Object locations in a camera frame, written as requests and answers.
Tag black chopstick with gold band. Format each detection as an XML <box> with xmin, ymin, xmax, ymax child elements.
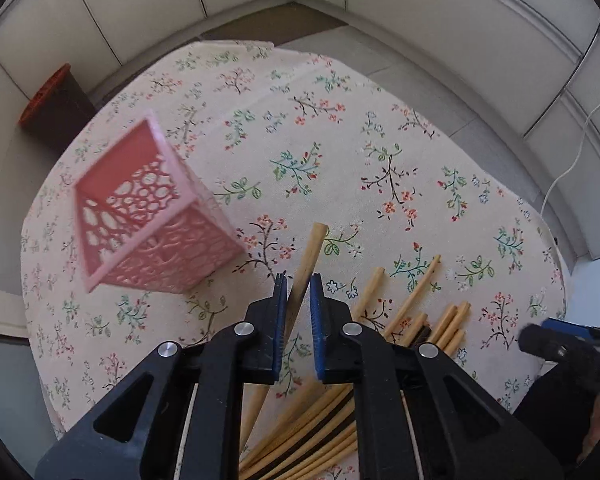
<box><xmin>239</xmin><ymin>326</ymin><xmax>432</xmax><ymax>480</ymax></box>

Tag wooden chopstick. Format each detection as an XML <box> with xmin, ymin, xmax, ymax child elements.
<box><xmin>351</xmin><ymin>268</ymin><xmax>385</xmax><ymax>321</ymax></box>
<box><xmin>444</xmin><ymin>328</ymin><xmax>465</xmax><ymax>358</ymax></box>
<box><xmin>427</xmin><ymin>304</ymin><xmax>457</xmax><ymax>344</ymax></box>
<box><xmin>382</xmin><ymin>255</ymin><xmax>441</xmax><ymax>338</ymax></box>
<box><xmin>399</xmin><ymin>312</ymin><xmax>428</xmax><ymax>347</ymax></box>
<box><xmin>437</xmin><ymin>301</ymin><xmax>470</xmax><ymax>350</ymax></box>
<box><xmin>239</xmin><ymin>222</ymin><xmax>328</xmax><ymax>451</ymax></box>

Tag white kitchen cabinets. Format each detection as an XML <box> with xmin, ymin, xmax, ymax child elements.
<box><xmin>0</xmin><ymin>0</ymin><xmax>600</xmax><ymax>261</ymax></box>

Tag wooden chopstick on table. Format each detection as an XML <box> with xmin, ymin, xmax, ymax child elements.
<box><xmin>427</xmin><ymin>304</ymin><xmax>457</xmax><ymax>344</ymax></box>
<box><xmin>351</xmin><ymin>268</ymin><xmax>385</xmax><ymax>321</ymax></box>
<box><xmin>399</xmin><ymin>312</ymin><xmax>428</xmax><ymax>347</ymax></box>
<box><xmin>437</xmin><ymin>301</ymin><xmax>470</xmax><ymax>350</ymax></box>
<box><xmin>382</xmin><ymin>255</ymin><xmax>441</xmax><ymax>338</ymax></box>
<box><xmin>444</xmin><ymin>328</ymin><xmax>465</xmax><ymax>358</ymax></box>

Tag pink perforated utensil basket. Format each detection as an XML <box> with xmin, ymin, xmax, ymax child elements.
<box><xmin>72</xmin><ymin>113</ymin><xmax>245</xmax><ymax>294</ymax></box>

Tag floral tablecloth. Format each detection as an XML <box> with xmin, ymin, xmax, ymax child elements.
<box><xmin>21</xmin><ymin>41</ymin><xmax>566</xmax><ymax>479</ymax></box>

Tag dark bin with red liner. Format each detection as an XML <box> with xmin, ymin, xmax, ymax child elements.
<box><xmin>18</xmin><ymin>63</ymin><xmax>96</xmax><ymax>155</ymax></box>

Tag white power cable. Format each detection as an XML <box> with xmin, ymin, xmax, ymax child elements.
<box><xmin>540</xmin><ymin>86</ymin><xmax>600</xmax><ymax>221</ymax></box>

